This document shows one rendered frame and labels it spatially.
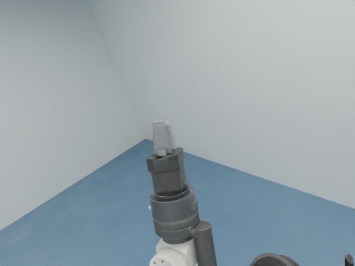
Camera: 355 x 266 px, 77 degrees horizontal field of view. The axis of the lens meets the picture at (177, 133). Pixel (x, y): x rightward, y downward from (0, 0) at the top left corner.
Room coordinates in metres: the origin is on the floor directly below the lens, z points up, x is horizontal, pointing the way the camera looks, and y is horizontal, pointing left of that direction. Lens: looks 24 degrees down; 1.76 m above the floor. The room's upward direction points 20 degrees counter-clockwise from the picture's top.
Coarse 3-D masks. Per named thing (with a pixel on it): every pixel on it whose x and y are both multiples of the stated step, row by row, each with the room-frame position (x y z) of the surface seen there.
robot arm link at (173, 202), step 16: (160, 160) 0.32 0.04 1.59; (176, 160) 0.32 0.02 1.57; (160, 176) 0.33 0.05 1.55; (176, 176) 0.32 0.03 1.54; (160, 192) 0.32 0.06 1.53; (176, 192) 0.33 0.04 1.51; (192, 192) 0.33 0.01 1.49; (160, 208) 0.31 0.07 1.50; (176, 208) 0.30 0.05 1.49; (192, 208) 0.31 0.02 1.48
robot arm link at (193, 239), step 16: (160, 224) 0.30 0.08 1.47; (176, 224) 0.29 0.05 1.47; (192, 224) 0.30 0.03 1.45; (208, 224) 0.30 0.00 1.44; (160, 240) 0.32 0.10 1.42; (176, 240) 0.29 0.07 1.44; (192, 240) 0.29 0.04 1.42; (208, 240) 0.28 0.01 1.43; (160, 256) 0.27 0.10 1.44; (176, 256) 0.27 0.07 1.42; (192, 256) 0.28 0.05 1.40; (208, 256) 0.27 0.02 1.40
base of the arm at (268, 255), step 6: (258, 258) 0.30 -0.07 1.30; (264, 258) 0.30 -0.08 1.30; (270, 258) 0.29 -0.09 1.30; (276, 258) 0.29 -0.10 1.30; (282, 258) 0.28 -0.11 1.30; (288, 258) 0.34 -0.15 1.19; (252, 264) 0.30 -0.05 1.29; (258, 264) 0.29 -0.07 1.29; (264, 264) 0.29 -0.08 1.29; (270, 264) 0.28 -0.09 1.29; (276, 264) 0.28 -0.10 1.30; (282, 264) 0.27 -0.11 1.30; (288, 264) 0.27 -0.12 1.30
